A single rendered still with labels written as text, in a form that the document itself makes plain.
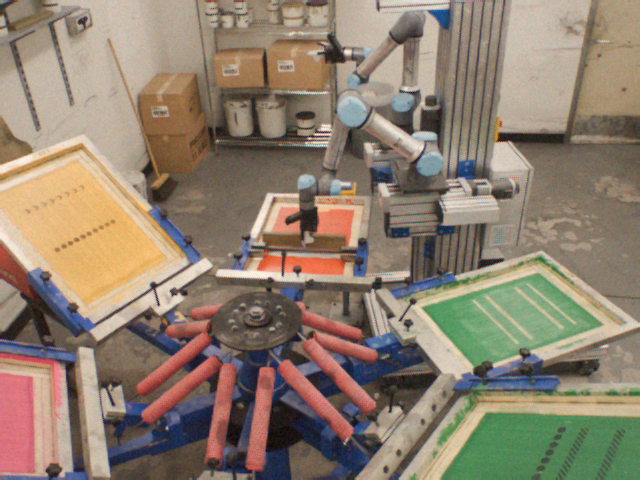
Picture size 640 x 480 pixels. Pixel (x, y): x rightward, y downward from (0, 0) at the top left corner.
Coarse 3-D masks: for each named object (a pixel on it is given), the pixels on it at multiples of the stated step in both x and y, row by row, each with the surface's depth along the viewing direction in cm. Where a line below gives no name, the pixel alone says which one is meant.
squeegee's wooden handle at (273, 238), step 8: (264, 232) 294; (272, 232) 293; (280, 232) 293; (288, 232) 293; (296, 232) 292; (264, 240) 294; (272, 240) 294; (280, 240) 293; (288, 240) 293; (296, 240) 292; (320, 240) 290; (328, 240) 290; (336, 240) 289; (344, 240) 288; (336, 248) 291
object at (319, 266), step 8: (320, 216) 324; (328, 216) 324; (336, 216) 324; (344, 216) 323; (352, 216) 323; (344, 224) 317; (344, 232) 310; (304, 264) 287; (312, 264) 287; (320, 264) 287; (328, 264) 286; (336, 264) 286; (344, 264) 286; (304, 272) 282; (312, 272) 281; (320, 272) 281; (328, 272) 281; (336, 272) 281
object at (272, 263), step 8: (280, 208) 333; (288, 208) 333; (296, 208) 333; (280, 216) 326; (280, 224) 319; (272, 256) 294; (288, 256) 293; (264, 264) 288; (272, 264) 288; (280, 264) 288; (288, 264) 287; (296, 264) 287; (280, 272) 282; (288, 272) 282
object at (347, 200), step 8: (272, 200) 336; (280, 200) 338; (288, 200) 337; (296, 200) 337; (320, 200) 335; (328, 200) 334; (336, 200) 333; (344, 200) 333; (352, 200) 332; (360, 200) 331; (368, 200) 330; (264, 208) 326; (368, 208) 322; (264, 216) 319; (368, 216) 315; (256, 224) 312; (264, 224) 318; (368, 224) 310; (256, 232) 306; (360, 232) 302; (368, 232) 307; (256, 240) 302; (248, 256) 288
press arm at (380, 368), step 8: (408, 352) 239; (416, 352) 238; (376, 360) 235; (400, 360) 235; (408, 360) 236; (416, 360) 238; (368, 368) 232; (376, 368) 232; (384, 368) 233; (392, 368) 235; (368, 376) 231; (376, 376) 233; (320, 384) 226; (328, 384) 225; (320, 392) 225; (328, 392) 226; (336, 392) 228
